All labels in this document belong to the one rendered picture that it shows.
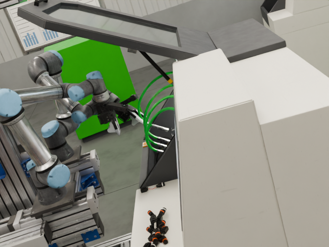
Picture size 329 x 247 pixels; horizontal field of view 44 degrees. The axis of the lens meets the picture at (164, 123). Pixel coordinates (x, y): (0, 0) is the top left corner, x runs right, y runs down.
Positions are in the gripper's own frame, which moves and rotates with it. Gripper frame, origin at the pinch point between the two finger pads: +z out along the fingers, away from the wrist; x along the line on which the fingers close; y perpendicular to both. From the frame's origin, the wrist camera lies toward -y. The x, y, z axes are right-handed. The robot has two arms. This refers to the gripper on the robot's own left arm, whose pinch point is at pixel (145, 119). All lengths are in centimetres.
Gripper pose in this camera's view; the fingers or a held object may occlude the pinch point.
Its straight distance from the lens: 230.3
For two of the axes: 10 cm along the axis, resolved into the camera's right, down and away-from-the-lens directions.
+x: -2.6, 2.2, -9.4
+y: -5.2, 7.9, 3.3
